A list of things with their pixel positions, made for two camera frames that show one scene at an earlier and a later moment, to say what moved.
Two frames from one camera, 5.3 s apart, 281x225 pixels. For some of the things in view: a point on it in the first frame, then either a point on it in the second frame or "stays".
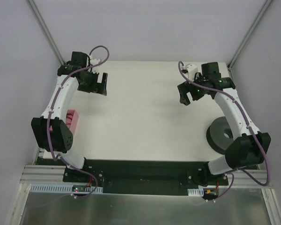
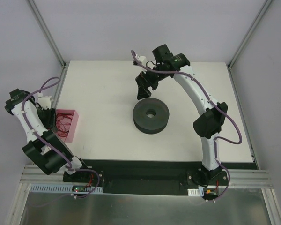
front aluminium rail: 43,174 stays
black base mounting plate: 144,177 stays
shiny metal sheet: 239,206 stays
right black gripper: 190,89 -> 146,79
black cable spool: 219,134 -> 151,116
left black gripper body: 94,83 -> 51,116
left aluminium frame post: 47,30 stays
